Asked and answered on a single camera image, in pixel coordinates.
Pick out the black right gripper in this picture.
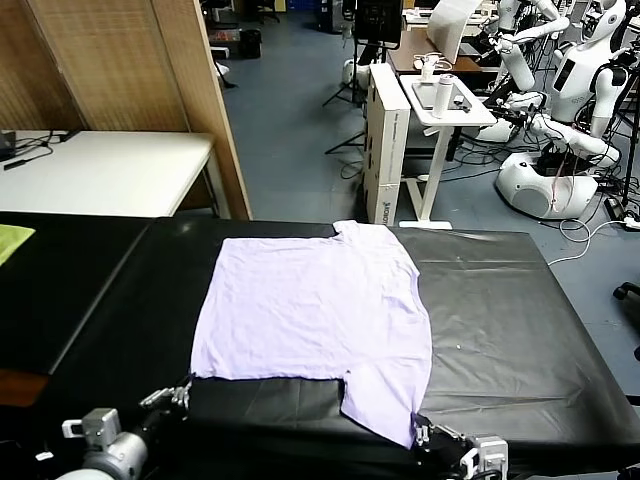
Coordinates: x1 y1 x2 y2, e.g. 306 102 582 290
412 417 475 470

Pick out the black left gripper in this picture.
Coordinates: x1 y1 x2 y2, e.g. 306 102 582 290
132 380 195 442

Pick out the lavender t-shirt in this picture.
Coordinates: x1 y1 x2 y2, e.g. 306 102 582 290
189 219 434 449

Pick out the large black table cover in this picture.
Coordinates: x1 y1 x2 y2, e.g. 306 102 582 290
47 217 635 480

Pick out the narrow black table cover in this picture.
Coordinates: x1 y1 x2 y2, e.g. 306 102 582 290
0 210 151 376

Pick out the yellow-green cloth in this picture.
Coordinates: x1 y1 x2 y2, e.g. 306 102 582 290
0 223 37 267

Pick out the white rectangular table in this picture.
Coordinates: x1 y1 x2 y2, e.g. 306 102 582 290
0 129 232 220

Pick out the black office chair base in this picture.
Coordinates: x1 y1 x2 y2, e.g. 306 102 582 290
612 281 640 319

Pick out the slim black bar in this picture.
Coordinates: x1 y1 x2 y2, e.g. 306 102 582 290
3 149 55 173

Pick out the white height-adjustable desk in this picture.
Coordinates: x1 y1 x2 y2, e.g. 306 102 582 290
398 72 499 231

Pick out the tall cardboard box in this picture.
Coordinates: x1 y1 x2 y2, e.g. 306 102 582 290
363 63 413 226

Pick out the white thermos bottle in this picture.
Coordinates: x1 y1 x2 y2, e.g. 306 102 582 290
431 72 458 120

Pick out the wooden folding screen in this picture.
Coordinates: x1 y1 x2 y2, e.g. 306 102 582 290
0 0 254 221

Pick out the grey tablet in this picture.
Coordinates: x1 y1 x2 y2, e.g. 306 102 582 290
411 80 469 112

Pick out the black tripod stand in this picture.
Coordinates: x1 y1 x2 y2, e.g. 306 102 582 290
321 37 370 108

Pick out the black waste bin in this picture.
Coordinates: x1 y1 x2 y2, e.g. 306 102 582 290
238 28 263 60

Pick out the white humanoid robot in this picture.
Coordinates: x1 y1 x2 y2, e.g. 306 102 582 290
493 0 632 222

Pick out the small white desk gadget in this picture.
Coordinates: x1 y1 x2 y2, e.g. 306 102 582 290
413 52 449 84

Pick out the brown wooden desk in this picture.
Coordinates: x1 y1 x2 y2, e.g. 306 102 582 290
386 27 502 77

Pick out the white curved panel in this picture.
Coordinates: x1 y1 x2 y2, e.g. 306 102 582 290
426 0 484 67

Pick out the black monitor on stand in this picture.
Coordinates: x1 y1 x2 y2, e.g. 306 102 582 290
353 0 404 50

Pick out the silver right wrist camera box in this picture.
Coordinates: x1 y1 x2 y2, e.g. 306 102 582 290
462 433 510 475

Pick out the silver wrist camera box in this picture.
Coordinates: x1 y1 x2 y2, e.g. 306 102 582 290
61 407 123 442
462 433 510 475

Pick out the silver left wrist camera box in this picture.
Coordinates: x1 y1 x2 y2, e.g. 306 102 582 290
61 407 123 442

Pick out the white floor cable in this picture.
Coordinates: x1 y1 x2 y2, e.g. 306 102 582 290
546 217 627 267

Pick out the black cable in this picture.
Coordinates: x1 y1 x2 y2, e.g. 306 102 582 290
0 128 82 162

